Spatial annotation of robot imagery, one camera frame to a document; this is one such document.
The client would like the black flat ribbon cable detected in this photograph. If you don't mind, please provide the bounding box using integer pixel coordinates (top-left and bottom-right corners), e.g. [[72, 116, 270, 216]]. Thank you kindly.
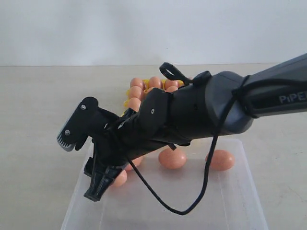
[[159, 62, 212, 84]]

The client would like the brown egg tray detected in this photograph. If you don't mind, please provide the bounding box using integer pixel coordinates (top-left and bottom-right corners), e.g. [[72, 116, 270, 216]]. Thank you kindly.
[[130, 78, 146, 90], [148, 76, 163, 89], [164, 79, 179, 90]]

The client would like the brown egg bin bottom edge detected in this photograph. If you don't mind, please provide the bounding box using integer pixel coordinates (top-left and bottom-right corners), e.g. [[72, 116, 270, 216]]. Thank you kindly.
[[166, 86, 178, 92]]

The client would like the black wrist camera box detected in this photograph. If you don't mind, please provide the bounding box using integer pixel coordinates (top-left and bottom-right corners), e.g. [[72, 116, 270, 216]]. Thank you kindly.
[[57, 96, 119, 152]]

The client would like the yellow plastic egg tray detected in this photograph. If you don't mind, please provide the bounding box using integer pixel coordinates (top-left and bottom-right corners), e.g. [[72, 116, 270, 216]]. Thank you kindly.
[[123, 79, 184, 109]]

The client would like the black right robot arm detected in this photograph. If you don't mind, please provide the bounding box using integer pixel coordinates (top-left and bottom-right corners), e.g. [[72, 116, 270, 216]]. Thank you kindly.
[[84, 55, 307, 201]]

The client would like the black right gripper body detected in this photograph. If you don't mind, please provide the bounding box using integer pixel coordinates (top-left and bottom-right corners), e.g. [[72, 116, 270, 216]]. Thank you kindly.
[[91, 109, 167, 167]]

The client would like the clear plastic bin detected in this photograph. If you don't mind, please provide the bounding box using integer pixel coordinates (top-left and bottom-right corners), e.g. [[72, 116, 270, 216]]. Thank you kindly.
[[62, 138, 268, 230]]

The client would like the black camera cable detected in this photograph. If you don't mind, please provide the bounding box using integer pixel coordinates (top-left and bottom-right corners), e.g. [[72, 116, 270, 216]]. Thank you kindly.
[[127, 74, 252, 216]]

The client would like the brown egg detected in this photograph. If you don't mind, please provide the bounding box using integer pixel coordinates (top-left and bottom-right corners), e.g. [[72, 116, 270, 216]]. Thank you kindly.
[[125, 156, 143, 171], [112, 170, 128, 187], [158, 148, 187, 170]]

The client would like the brown egg corner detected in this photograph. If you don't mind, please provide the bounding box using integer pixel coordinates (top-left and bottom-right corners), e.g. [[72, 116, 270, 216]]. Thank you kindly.
[[127, 97, 142, 112]]

